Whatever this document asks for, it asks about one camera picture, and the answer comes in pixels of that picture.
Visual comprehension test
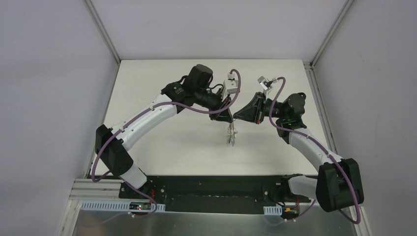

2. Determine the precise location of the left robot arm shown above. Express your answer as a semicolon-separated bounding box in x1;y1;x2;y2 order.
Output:
91;64;241;199

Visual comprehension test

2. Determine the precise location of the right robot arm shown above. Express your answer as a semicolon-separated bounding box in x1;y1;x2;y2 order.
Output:
233;92;364;212

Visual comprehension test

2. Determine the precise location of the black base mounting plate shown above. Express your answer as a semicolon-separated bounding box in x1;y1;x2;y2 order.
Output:
119;175;312;216

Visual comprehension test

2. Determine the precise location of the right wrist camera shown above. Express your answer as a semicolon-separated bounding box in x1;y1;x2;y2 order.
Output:
257;76;275;90

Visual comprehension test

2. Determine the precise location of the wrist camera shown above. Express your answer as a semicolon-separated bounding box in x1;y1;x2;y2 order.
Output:
222;79;239;97
257;76;275;90

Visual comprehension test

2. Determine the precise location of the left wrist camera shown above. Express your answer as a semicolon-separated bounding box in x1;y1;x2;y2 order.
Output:
222;79;239;97

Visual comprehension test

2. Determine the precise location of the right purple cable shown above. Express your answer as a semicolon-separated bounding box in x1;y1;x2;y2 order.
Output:
268;77;361;226

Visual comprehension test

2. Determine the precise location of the purple cable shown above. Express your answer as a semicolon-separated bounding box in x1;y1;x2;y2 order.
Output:
78;68;242;228
268;77;361;226

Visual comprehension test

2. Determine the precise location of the white slotted cable duct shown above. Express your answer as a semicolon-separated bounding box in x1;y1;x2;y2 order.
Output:
80;200;283;216

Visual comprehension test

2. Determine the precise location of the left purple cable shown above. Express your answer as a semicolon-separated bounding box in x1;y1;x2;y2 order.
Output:
78;68;242;228

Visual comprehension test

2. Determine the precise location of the aluminium frame rail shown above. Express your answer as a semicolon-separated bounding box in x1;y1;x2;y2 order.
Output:
69;178;121;200

